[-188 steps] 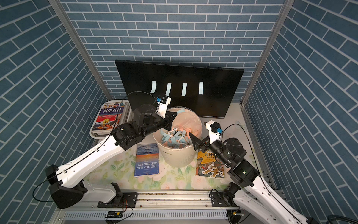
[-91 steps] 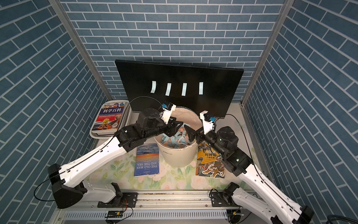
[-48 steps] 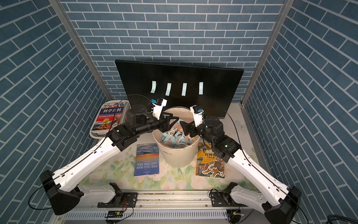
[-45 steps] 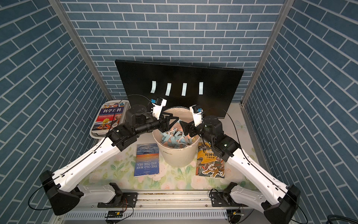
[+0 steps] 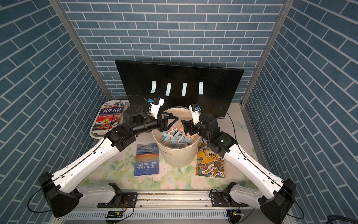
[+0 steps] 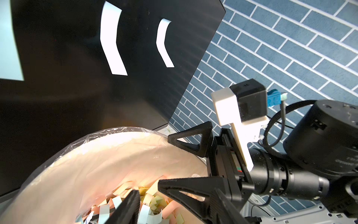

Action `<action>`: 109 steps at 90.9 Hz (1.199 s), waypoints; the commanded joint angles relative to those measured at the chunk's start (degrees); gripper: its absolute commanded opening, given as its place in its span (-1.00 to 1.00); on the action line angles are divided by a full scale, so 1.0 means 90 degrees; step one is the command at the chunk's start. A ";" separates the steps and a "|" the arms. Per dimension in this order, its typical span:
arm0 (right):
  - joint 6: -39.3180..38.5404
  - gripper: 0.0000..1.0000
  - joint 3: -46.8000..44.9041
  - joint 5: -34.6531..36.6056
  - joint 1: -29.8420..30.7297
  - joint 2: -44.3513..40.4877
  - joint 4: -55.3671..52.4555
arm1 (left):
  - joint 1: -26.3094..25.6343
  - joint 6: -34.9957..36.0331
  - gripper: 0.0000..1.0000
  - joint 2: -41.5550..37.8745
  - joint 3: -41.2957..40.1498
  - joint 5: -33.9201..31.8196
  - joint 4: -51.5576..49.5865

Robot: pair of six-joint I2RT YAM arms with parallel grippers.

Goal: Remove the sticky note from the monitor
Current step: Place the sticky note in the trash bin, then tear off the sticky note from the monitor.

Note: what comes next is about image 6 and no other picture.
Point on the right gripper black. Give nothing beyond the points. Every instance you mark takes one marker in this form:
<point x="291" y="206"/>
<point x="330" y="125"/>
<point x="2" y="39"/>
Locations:
<point x="229" y="176"/>

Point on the light blue sticky note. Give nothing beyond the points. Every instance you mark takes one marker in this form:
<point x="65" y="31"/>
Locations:
<point x="160" y="42"/>
<point x="108" y="38"/>
<point x="10" y="62"/>

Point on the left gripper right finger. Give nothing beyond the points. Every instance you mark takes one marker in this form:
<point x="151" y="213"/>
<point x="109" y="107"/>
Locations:
<point x="223" y="210"/>

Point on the black computer monitor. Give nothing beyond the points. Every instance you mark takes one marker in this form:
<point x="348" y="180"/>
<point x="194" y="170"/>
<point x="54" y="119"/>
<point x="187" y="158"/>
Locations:
<point x="68" y="89"/>

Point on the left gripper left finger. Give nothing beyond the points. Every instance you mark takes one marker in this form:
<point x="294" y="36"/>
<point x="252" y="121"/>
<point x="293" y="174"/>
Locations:
<point x="128" y="210"/>

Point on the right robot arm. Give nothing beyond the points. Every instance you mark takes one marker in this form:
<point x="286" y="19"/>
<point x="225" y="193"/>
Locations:
<point x="320" y="163"/>

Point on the pile of discarded sticky notes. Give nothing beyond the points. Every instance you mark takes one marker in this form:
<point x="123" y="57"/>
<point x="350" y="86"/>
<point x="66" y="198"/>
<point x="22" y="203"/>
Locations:
<point x="155" y="207"/>

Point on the white trash bin with liner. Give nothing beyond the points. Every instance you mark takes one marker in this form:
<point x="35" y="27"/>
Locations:
<point x="88" y="170"/>

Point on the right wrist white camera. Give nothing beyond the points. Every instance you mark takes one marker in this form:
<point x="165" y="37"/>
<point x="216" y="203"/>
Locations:
<point x="243" y="106"/>

